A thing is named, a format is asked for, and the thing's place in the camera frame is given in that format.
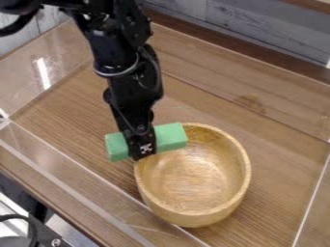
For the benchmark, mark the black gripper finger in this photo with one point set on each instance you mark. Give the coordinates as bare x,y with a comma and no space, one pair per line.
141,143
117,118

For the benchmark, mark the black metal frame corner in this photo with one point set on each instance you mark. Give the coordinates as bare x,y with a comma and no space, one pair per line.
42,236

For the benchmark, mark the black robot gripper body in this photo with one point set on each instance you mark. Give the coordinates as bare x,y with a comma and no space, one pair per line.
135,87

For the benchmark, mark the brown wooden bowl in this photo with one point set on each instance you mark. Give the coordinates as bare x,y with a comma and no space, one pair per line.
195,185

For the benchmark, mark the green rectangular block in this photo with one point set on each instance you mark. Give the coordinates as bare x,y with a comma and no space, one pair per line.
171,138

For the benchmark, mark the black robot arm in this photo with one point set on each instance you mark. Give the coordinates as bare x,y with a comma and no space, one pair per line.
116,29

